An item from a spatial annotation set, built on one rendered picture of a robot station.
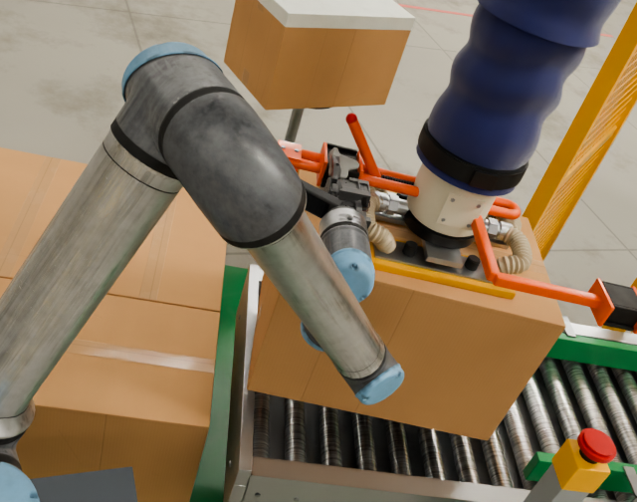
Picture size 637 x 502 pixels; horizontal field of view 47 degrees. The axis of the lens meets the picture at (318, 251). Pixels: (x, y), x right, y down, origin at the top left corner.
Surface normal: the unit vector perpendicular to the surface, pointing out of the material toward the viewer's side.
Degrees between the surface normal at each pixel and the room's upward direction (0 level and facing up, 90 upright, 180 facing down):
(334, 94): 90
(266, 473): 0
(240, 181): 65
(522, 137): 83
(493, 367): 89
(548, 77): 70
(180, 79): 28
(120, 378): 0
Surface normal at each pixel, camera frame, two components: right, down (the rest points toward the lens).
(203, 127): -0.14, -0.15
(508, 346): -0.03, 0.61
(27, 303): -0.28, 0.14
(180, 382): 0.26, -0.76
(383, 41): 0.49, 0.64
